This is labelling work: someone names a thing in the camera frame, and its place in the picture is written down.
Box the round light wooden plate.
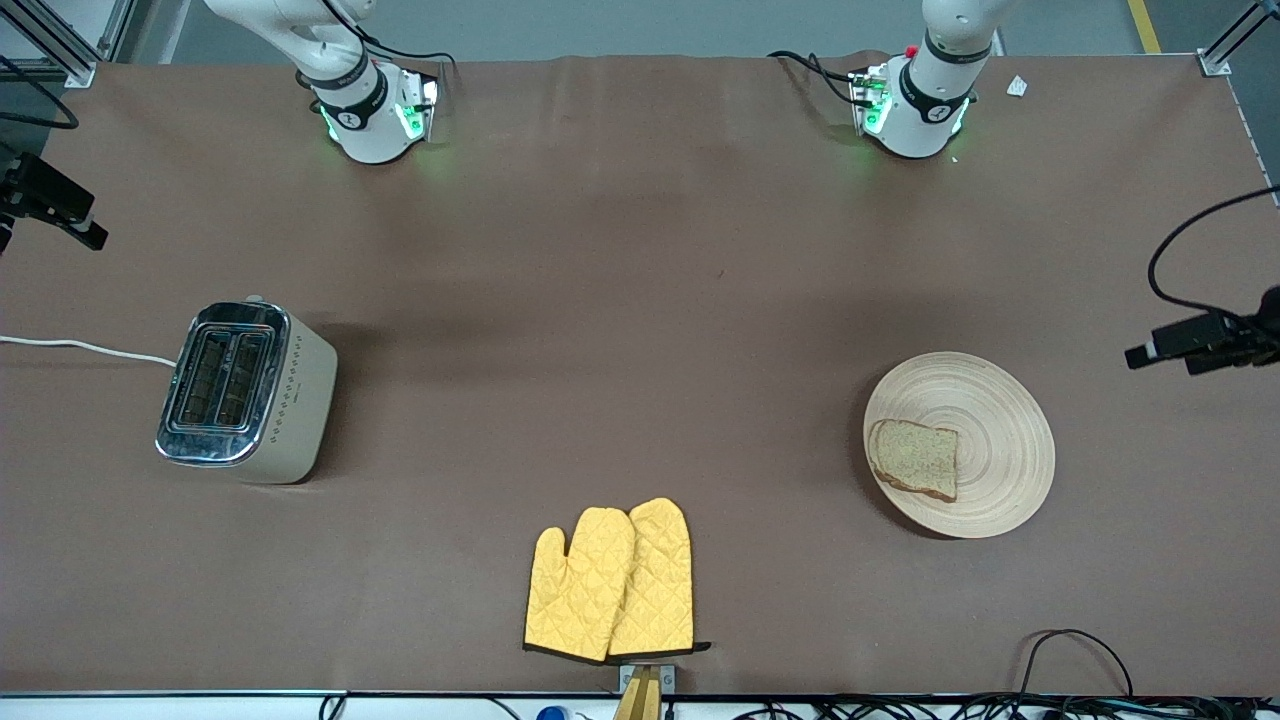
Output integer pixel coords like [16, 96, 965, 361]
[863, 351, 1056, 540]

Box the brown toast slice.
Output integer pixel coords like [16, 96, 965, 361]
[867, 418, 960, 503]

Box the silver beige two-slot toaster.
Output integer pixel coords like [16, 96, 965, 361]
[155, 296, 339, 486]

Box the yellow quilted oven mitt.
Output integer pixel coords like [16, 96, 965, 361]
[524, 507, 638, 664]
[606, 497, 713, 659]

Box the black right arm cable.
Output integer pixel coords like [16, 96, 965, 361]
[0, 55, 79, 131]

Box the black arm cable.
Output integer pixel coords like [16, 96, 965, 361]
[1148, 185, 1280, 321]
[0, 55, 79, 131]

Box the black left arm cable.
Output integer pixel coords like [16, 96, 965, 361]
[1148, 185, 1280, 321]

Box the white toaster power cable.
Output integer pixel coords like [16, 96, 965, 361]
[0, 335, 179, 369]

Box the aluminium frame profile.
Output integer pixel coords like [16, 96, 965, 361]
[1197, 0, 1280, 79]
[0, 0, 136, 89]

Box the looped black cable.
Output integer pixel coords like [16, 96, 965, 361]
[1018, 628, 1136, 701]

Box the black cable bundle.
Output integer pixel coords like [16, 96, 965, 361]
[730, 695, 1280, 720]

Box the metal wooden table bracket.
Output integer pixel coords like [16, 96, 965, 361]
[618, 665, 676, 720]

